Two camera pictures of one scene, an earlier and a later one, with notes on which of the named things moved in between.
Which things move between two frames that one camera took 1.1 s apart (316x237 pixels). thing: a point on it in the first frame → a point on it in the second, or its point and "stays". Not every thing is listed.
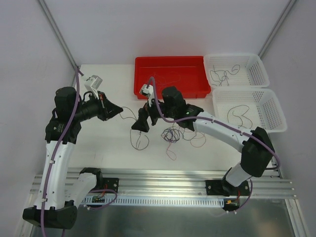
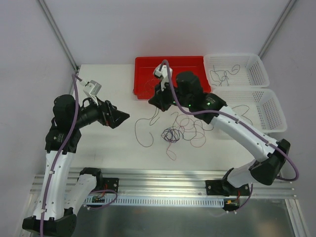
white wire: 171,81 → 149,81
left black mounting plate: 110,183 stays
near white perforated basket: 249,108 stays
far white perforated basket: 235,70 stays
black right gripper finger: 141,124 → 162,99
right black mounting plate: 219,187 stays
